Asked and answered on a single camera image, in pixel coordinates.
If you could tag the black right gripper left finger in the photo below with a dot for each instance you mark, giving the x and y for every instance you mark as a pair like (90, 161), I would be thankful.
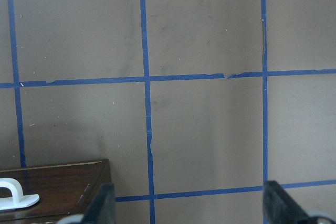
(102, 209)

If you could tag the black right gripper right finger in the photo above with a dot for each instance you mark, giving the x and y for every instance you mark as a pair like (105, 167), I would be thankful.
(280, 207)

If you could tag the wooden drawer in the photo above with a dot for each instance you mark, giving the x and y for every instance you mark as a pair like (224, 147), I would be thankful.
(63, 189)

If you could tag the white drawer handle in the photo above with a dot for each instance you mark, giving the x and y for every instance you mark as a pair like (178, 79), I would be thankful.
(17, 200)

